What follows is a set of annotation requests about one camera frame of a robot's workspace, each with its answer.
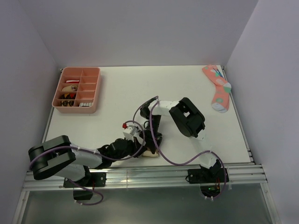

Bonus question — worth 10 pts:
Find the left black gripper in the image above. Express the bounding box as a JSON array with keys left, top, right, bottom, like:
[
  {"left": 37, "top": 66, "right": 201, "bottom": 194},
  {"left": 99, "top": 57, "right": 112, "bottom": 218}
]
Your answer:
[{"left": 112, "top": 135, "right": 147, "bottom": 162}]

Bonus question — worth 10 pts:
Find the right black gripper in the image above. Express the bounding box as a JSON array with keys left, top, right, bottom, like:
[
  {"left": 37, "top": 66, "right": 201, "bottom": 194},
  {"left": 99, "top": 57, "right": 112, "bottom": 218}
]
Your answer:
[{"left": 140, "top": 115, "right": 163, "bottom": 154}]

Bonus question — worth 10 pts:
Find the white black striped sock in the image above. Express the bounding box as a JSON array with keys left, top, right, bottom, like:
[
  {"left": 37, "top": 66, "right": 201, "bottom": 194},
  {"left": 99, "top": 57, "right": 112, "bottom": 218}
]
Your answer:
[{"left": 79, "top": 102, "right": 93, "bottom": 107}]

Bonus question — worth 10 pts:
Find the brown striped sock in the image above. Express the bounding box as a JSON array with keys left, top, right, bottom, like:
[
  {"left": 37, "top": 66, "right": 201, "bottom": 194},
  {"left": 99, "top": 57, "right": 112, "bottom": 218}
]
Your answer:
[{"left": 142, "top": 150, "right": 159, "bottom": 158}]

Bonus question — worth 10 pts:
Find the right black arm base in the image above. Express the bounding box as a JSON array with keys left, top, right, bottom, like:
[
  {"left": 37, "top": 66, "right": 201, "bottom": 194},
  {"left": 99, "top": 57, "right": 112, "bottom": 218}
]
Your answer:
[{"left": 185, "top": 159, "right": 229, "bottom": 200}]

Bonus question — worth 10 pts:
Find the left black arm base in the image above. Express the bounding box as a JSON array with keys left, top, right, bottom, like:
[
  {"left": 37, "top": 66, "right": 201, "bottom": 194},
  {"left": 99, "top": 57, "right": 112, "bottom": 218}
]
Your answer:
[{"left": 63, "top": 172, "right": 107, "bottom": 205}]

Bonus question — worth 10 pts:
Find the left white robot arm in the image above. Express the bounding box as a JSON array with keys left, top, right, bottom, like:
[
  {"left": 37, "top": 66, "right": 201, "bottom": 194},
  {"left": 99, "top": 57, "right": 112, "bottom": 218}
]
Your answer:
[{"left": 28, "top": 135, "right": 146, "bottom": 186}]

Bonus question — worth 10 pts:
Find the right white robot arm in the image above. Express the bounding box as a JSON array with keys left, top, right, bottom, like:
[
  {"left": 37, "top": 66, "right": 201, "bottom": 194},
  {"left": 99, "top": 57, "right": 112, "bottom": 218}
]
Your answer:
[{"left": 139, "top": 96, "right": 223, "bottom": 182}]

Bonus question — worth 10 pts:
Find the pink divided organizer tray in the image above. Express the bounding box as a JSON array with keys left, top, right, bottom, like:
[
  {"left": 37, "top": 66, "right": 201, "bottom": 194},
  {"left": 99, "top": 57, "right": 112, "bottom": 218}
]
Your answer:
[{"left": 52, "top": 67, "right": 101, "bottom": 114}]

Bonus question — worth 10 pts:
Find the brown argyle rolled sock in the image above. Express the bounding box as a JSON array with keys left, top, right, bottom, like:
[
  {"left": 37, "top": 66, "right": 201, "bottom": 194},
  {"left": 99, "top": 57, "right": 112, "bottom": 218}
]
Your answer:
[{"left": 60, "top": 100, "right": 74, "bottom": 107}]

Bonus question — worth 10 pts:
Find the dark argyle rolled sock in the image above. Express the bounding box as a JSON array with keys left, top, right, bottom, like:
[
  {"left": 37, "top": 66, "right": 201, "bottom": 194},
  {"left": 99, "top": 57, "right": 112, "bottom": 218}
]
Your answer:
[{"left": 61, "top": 93, "right": 76, "bottom": 99}]

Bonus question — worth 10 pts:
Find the beige rolled sock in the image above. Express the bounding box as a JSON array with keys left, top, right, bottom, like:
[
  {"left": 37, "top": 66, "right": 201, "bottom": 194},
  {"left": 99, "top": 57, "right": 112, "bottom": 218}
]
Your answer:
[{"left": 61, "top": 85, "right": 78, "bottom": 91}]

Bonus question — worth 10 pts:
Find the pink patterned sock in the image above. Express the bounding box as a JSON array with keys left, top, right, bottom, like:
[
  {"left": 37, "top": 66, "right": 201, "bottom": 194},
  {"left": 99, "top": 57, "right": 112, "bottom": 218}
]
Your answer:
[{"left": 202, "top": 65, "right": 232, "bottom": 113}]

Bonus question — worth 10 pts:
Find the red white rolled sock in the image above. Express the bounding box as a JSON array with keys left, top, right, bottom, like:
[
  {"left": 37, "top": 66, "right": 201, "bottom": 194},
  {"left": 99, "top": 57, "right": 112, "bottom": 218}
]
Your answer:
[{"left": 65, "top": 80, "right": 80, "bottom": 84}]

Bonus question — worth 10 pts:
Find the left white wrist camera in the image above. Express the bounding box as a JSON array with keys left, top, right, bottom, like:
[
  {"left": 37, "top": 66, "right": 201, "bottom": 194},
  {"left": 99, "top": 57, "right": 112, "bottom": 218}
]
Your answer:
[{"left": 123, "top": 125, "right": 140, "bottom": 141}]

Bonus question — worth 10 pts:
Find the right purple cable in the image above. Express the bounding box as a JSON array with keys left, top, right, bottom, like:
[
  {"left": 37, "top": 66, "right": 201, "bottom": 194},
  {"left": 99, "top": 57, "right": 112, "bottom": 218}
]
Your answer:
[{"left": 133, "top": 95, "right": 227, "bottom": 200}]

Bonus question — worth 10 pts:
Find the purple cable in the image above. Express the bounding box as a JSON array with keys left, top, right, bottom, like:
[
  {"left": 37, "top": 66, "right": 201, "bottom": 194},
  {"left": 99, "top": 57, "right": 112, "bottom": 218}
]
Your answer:
[
  {"left": 29, "top": 120, "right": 149, "bottom": 206},
  {"left": 133, "top": 95, "right": 227, "bottom": 200}
]

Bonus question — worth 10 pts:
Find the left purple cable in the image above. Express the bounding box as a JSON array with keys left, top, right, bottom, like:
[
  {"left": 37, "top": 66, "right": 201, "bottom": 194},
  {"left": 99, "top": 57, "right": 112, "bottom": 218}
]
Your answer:
[{"left": 29, "top": 120, "right": 149, "bottom": 206}]

